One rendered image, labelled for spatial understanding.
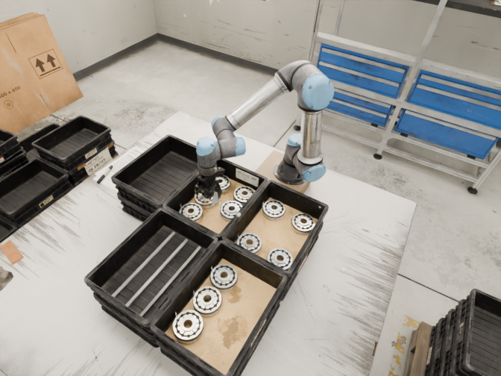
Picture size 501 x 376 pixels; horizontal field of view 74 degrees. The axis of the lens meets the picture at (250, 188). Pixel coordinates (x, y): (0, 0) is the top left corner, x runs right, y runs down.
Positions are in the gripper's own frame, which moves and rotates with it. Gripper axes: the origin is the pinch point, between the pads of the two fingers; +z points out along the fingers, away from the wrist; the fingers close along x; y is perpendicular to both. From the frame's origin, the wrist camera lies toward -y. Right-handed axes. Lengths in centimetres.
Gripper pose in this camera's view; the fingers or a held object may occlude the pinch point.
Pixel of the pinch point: (212, 199)
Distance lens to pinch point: 154.8
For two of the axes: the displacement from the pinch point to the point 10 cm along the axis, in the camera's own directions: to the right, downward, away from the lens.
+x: 8.9, 3.5, -2.8
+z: -0.5, 7.0, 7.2
